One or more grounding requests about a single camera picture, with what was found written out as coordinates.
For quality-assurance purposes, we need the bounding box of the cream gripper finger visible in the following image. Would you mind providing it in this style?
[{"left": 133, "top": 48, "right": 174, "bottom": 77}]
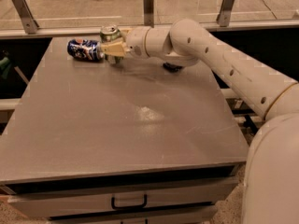
[
  {"left": 101, "top": 38, "right": 130, "bottom": 57},
  {"left": 121, "top": 28, "right": 132, "bottom": 38}
]

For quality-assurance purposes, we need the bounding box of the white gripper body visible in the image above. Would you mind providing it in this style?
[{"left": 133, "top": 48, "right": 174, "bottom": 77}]
[{"left": 126, "top": 26, "right": 150, "bottom": 59}]

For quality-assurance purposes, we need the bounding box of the green soda can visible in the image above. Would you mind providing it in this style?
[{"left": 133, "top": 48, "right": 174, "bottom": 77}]
[{"left": 100, "top": 25, "right": 122, "bottom": 64}]

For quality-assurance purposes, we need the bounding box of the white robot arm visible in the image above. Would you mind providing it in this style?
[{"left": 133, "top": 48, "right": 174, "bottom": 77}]
[{"left": 100, "top": 19, "right": 299, "bottom": 224}]

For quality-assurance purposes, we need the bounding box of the blue pepsi can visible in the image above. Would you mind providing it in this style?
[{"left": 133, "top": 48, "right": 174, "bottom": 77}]
[{"left": 67, "top": 38, "right": 104, "bottom": 62}]

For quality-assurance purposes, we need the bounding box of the dark blue snack bag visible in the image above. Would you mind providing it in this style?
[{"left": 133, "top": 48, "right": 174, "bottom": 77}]
[{"left": 163, "top": 63, "right": 182, "bottom": 73}]

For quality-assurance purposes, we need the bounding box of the green object at left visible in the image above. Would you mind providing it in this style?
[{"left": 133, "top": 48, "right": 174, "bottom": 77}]
[{"left": 0, "top": 57, "right": 12, "bottom": 79}]

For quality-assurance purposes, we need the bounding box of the black metal stand leg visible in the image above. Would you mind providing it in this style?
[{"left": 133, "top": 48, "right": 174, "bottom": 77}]
[{"left": 243, "top": 115, "right": 258, "bottom": 134}]

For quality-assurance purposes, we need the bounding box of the upper grey drawer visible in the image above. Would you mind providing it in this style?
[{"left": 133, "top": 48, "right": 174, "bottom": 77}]
[{"left": 8, "top": 176, "right": 238, "bottom": 217}]

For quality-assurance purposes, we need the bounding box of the grey drawer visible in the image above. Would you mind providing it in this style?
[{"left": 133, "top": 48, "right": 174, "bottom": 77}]
[
  {"left": 49, "top": 203, "right": 217, "bottom": 224},
  {"left": 8, "top": 176, "right": 238, "bottom": 217}
]

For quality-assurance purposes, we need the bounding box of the lower grey drawer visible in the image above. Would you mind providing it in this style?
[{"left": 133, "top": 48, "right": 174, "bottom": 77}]
[{"left": 49, "top": 203, "right": 217, "bottom": 224}]

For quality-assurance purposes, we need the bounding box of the middle metal railing bracket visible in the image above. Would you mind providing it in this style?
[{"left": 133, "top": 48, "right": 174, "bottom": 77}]
[{"left": 143, "top": 0, "right": 154, "bottom": 27}]

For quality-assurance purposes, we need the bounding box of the metal railing bracket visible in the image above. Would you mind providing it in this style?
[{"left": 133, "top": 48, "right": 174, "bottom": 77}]
[
  {"left": 143, "top": 0, "right": 154, "bottom": 27},
  {"left": 217, "top": 0, "right": 235, "bottom": 27},
  {"left": 11, "top": 0, "right": 39, "bottom": 35}
]

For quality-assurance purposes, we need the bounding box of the left metal railing bracket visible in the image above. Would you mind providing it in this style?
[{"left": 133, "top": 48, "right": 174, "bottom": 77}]
[{"left": 11, "top": 0, "right": 39, "bottom": 35}]

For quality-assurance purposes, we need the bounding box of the right metal railing bracket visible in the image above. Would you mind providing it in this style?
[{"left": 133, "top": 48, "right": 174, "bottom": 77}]
[{"left": 217, "top": 0, "right": 235, "bottom": 27}]

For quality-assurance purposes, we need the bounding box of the black upper drawer handle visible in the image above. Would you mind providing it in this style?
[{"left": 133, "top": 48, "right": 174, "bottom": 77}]
[{"left": 110, "top": 194, "right": 148, "bottom": 210}]

